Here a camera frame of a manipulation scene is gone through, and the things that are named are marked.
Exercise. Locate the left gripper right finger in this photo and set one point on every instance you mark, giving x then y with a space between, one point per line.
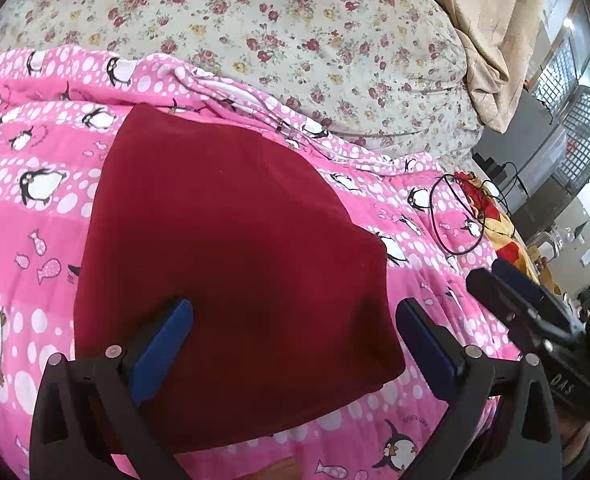
500 421

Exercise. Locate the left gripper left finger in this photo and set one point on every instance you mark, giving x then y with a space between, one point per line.
83 404

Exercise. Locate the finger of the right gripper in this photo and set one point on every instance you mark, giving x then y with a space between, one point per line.
544 302
511 309

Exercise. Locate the dark red sweater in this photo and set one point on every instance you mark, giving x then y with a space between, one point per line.
291 315

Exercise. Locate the left hand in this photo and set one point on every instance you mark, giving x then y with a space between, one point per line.
287 469

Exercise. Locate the red yellow fleece blanket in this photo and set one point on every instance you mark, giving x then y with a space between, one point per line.
502 234

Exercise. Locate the black power adapter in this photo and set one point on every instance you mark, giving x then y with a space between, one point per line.
494 171

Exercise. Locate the beige curtain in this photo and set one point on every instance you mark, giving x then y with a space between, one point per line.
498 37

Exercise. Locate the floral quilt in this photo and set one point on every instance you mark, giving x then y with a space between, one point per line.
386 74

